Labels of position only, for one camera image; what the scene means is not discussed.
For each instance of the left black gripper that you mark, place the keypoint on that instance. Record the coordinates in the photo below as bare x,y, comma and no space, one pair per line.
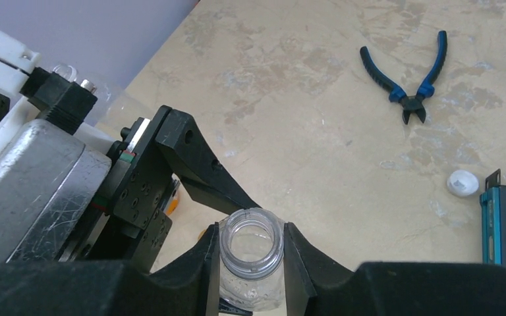
126,218

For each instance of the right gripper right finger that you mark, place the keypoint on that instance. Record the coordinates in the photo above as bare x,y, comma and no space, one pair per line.
316,284

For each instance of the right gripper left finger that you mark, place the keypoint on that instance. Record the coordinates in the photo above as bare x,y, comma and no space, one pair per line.
188,285

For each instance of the white bottle cap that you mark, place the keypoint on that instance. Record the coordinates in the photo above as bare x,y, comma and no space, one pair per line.
462,183

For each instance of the orange juice bottle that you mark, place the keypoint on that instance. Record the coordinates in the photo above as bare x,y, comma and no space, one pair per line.
173,198

